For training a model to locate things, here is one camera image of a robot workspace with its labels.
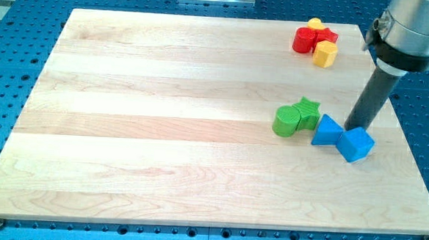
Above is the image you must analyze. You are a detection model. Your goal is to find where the blue cube block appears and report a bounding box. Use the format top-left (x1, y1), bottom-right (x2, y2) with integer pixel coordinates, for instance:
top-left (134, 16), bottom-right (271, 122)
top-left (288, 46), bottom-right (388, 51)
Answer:
top-left (336, 127), bottom-right (375, 162)

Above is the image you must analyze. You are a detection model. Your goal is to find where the green cylinder block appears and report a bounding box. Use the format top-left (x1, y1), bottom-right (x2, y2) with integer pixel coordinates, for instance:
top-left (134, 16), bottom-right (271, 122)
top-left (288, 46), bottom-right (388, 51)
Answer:
top-left (272, 105), bottom-right (300, 137)

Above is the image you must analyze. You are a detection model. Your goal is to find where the wooden board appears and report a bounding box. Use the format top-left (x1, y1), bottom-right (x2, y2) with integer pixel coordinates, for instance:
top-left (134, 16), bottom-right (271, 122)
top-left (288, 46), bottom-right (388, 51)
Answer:
top-left (0, 9), bottom-right (429, 235)

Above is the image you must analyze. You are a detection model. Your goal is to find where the red cylinder block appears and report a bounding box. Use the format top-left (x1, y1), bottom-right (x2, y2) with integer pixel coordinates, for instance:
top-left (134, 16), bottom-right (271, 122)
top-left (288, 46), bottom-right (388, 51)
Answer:
top-left (292, 27), bottom-right (316, 54)

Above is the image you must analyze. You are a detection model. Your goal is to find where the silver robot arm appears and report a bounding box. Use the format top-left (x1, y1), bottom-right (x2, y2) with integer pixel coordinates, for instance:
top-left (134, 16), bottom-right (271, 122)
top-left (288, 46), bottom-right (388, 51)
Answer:
top-left (366, 0), bottom-right (429, 77)

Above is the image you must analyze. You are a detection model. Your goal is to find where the yellow round block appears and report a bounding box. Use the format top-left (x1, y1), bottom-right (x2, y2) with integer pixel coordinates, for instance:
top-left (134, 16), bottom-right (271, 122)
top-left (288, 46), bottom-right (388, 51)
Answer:
top-left (307, 17), bottom-right (326, 31)

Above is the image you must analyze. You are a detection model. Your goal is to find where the blue triangle block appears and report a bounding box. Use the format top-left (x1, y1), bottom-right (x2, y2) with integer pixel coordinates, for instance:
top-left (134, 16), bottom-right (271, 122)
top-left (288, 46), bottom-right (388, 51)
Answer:
top-left (311, 114), bottom-right (344, 145)

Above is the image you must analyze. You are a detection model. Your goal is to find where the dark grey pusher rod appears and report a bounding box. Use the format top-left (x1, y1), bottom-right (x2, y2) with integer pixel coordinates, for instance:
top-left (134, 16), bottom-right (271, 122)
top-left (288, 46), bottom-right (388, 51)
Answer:
top-left (345, 66), bottom-right (400, 131)

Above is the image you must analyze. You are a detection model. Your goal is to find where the green star block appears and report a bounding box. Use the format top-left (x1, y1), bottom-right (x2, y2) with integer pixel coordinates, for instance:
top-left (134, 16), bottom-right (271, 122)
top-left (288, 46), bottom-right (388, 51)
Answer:
top-left (292, 97), bottom-right (321, 131)

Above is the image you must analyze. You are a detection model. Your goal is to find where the red star block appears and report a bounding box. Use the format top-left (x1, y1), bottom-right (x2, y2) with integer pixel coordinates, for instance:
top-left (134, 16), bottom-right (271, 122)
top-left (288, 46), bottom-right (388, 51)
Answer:
top-left (312, 28), bottom-right (339, 50)

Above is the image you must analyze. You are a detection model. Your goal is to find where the yellow hexagon block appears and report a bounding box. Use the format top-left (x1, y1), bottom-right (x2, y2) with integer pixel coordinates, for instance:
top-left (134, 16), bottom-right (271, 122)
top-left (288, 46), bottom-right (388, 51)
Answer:
top-left (312, 40), bottom-right (338, 68)

